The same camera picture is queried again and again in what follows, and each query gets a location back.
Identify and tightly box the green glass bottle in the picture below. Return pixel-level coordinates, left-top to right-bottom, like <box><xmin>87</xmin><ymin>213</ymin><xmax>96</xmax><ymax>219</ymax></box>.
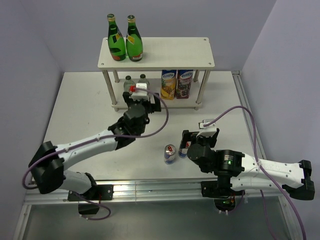
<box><xmin>126</xmin><ymin>15</ymin><xmax>143</xmax><ymax>62</ymax></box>
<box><xmin>107</xmin><ymin>13</ymin><xmax>126</xmax><ymax>61</ymax></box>

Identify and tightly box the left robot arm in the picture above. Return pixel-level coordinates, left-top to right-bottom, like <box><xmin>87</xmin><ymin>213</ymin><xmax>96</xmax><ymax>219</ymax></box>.
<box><xmin>28</xmin><ymin>91</ymin><xmax>162</xmax><ymax>200</ymax></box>

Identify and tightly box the blue silver energy drink can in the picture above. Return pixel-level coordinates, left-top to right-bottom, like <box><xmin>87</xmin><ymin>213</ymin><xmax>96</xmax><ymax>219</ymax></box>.
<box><xmin>164</xmin><ymin>144</ymin><xmax>177</xmax><ymax>165</ymax></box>

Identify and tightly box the purple grape juice carton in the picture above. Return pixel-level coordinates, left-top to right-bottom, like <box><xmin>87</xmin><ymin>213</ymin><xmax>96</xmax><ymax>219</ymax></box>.
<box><xmin>175</xmin><ymin>69</ymin><xmax>194</xmax><ymax>99</ymax></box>

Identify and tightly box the white two-tier shelf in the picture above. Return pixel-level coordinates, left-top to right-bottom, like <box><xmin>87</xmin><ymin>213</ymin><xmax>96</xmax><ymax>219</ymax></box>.
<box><xmin>97</xmin><ymin>37</ymin><xmax>215</xmax><ymax>111</ymax></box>

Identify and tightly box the aluminium front rail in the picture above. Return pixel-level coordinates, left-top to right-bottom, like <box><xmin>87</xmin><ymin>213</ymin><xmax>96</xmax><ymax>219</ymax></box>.
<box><xmin>24</xmin><ymin>178</ymin><xmax>283</xmax><ymax>205</ymax></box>

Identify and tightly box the clear glass water bottle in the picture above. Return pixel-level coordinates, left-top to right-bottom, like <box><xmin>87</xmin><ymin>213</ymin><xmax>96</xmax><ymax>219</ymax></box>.
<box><xmin>123</xmin><ymin>75</ymin><xmax>136</xmax><ymax>93</ymax></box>

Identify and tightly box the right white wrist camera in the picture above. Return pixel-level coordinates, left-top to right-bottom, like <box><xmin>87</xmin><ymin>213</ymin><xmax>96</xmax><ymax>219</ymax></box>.
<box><xmin>197</xmin><ymin>119</ymin><xmax>217</xmax><ymax>138</ymax></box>

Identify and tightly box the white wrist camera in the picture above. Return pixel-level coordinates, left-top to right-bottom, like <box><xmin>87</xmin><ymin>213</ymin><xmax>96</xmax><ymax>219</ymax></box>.
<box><xmin>129</xmin><ymin>83</ymin><xmax>150</xmax><ymax>101</ymax></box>
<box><xmin>197</xmin><ymin>119</ymin><xmax>217</xmax><ymax>138</ymax></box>

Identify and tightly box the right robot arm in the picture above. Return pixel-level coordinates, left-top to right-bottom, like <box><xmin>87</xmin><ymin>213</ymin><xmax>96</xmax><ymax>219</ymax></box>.
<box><xmin>180</xmin><ymin>128</ymin><xmax>315</xmax><ymax>201</ymax></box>

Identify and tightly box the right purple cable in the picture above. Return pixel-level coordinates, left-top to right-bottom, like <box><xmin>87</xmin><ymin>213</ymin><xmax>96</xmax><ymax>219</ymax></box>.
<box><xmin>203</xmin><ymin>105</ymin><xmax>308</xmax><ymax>240</ymax></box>

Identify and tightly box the yellow pineapple juice carton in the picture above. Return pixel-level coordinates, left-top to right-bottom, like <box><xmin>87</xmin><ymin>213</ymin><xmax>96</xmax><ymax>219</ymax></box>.
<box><xmin>160</xmin><ymin>70</ymin><xmax>177</xmax><ymax>100</ymax></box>

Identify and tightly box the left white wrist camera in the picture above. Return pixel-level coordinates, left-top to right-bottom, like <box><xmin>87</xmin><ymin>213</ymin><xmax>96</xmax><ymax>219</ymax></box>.
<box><xmin>129</xmin><ymin>83</ymin><xmax>150</xmax><ymax>101</ymax></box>

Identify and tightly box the aluminium side rail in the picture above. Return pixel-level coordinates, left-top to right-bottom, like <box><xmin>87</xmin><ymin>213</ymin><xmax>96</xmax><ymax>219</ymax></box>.
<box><xmin>231</xmin><ymin>71</ymin><xmax>266</xmax><ymax>159</ymax></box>

